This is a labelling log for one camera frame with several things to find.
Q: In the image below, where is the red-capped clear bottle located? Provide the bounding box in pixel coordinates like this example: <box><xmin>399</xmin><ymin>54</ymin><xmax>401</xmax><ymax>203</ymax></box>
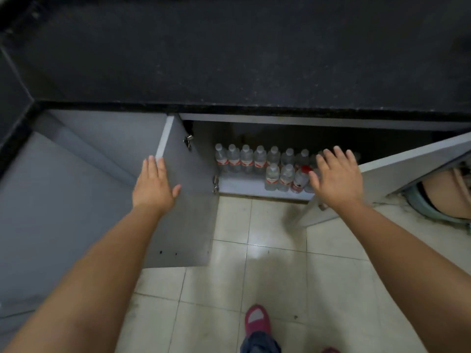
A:
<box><xmin>290</xmin><ymin>165</ymin><xmax>314</xmax><ymax>194</ymax></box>

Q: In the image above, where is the blue trouser leg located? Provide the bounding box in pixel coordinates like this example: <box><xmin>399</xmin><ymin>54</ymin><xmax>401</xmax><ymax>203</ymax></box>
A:
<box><xmin>240</xmin><ymin>330</ymin><xmax>282</xmax><ymax>353</ymax></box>

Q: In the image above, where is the person's left hand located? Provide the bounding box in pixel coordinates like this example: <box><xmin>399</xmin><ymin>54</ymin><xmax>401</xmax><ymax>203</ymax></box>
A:
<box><xmin>132</xmin><ymin>155</ymin><xmax>182</xmax><ymax>217</ymax></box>

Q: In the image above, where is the grey under-counter cabinet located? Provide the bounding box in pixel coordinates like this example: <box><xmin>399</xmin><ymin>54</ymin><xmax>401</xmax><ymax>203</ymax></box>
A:
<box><xmin>178</xmin><ymin>113</ymin><xmax>471</xmax><ymax>202</ymax></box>

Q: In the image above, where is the beige round container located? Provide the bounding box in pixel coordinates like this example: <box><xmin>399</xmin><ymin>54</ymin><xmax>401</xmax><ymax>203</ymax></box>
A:
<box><xmin>420</xmin><ymin>168</ymin><xmax>471</xmax><ymax>220</ymax></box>

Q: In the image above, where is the person's right hand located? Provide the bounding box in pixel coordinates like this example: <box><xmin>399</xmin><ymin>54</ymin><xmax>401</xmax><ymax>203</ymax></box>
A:
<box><xmin>308</xmin><ymin>146</ymin><xmax>365</xmax><ymax>212</ymax></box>

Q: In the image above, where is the teal plastic basin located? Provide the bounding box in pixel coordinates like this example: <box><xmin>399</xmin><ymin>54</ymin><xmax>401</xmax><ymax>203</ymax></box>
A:
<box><xmin>404</xmin><ymin>181</ymin><xmax>471</xmax><ymax>227</ymax></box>

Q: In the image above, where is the group of clear water bottles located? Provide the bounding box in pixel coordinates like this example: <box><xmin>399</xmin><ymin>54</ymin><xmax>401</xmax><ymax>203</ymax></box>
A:
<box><xmin>214</xmin><ymin>143</ymin><xmax>363</xmax><ymax>194</ymax></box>

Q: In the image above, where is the person's left forearm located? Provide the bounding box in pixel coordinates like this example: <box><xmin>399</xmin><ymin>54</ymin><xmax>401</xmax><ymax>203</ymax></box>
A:
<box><xmin>2</xmin><ymin>204</ymin><xmax>164</xmax><ymax>353</ymax></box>

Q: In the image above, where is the grey corner cabinet panel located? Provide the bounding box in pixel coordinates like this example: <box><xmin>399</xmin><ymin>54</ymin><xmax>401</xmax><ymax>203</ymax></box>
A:
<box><xmin>0</xmin><ymin>109</ymin><xmax>174</xmax><ymax>340</ymax></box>

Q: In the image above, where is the pink shoe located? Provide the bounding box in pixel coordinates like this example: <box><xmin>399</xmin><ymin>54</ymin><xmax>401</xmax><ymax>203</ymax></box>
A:
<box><xmin>245</xmin><ymin>304</ymin><xmax>272</xmax><ymax>337</ymax></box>

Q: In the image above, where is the person's right forearm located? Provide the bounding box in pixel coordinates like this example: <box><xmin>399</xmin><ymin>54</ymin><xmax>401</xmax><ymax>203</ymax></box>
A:
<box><xmin>337</xmin><ymin>199</ymin><xmax>471</xmax><ymax>353</ymax></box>

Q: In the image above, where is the grey cabinet door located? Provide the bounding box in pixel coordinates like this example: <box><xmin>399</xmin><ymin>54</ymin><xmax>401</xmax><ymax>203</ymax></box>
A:
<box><xmin>143</xmin><ymin>114</ymin><xmax>220</xmax><ymax>269</ymax></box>
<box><xmin>297</xmin><ymin>132</ymin><xmax>471</xmax><ymax>229</ymax></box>

